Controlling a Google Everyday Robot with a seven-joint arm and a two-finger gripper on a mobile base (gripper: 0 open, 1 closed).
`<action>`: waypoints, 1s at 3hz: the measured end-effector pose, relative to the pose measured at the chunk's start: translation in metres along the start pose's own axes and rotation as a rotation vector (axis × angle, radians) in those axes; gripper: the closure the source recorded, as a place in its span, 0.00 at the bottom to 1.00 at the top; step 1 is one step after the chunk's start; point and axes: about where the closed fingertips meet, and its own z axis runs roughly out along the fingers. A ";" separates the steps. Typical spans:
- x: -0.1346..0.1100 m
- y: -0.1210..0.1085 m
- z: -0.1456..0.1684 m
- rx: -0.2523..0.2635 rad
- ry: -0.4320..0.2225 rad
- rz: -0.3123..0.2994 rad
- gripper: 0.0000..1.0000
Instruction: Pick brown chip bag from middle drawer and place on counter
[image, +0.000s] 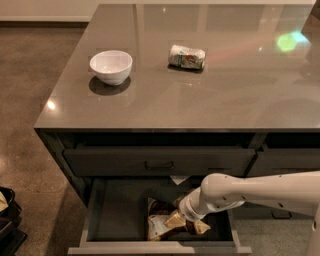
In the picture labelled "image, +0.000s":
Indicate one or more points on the top right drawer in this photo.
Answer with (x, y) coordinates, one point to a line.
(285, 161)

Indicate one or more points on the white paper scrap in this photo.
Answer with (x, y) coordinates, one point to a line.
(179, 179)

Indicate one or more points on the brown chip bag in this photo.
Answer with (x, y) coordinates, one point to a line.
(158, 213)

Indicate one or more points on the open middle drawer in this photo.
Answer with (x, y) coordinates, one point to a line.
(117, 222)

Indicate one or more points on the white ceramic bowl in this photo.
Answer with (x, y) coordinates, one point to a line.
(111, 67)

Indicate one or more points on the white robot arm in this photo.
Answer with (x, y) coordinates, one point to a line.
(297, 192)

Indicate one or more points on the grey counter cabinet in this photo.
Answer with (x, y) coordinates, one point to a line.
(259, 86)

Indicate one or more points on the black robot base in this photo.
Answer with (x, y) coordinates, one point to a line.
(11, 237)

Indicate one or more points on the crushed white green can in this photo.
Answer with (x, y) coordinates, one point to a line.
(186, 58)

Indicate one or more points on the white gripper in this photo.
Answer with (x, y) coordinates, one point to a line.
(185, 209)

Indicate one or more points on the bottom right drawer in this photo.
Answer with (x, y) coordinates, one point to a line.
(253, 211)

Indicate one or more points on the top left drawer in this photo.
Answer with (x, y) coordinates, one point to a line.
(158, 161)

